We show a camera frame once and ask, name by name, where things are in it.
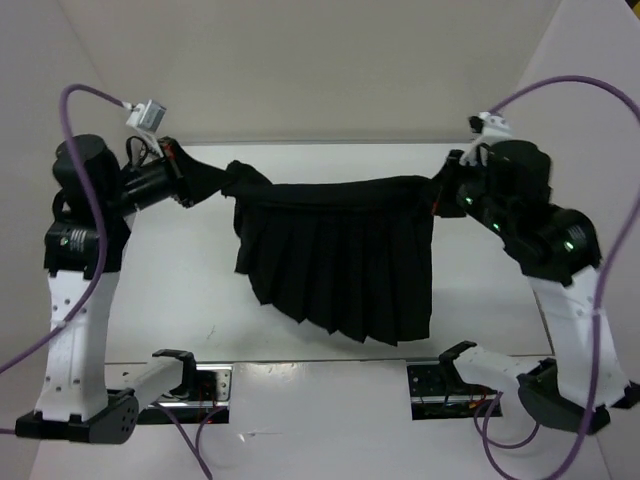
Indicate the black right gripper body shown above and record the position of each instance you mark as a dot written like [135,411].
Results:
[458,185]

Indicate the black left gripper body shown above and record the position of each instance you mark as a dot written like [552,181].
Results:
[153,180]

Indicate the black pleated skirt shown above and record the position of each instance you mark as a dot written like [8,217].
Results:
[352,258]

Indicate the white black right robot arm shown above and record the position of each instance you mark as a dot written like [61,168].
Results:
[505,187]

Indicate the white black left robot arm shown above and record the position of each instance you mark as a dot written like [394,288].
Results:
[83,268]

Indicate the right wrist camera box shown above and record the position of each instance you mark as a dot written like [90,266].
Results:
[488,129]

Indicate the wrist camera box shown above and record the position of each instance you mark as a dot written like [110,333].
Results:
[147,116]
[488,129]

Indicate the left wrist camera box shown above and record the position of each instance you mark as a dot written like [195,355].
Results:
[147,116]

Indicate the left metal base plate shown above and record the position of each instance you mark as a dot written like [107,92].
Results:
[208,401]

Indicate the metal base plate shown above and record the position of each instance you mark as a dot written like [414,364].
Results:
[434,397]
[208,401]

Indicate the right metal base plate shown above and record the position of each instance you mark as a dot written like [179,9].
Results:
[434,397]

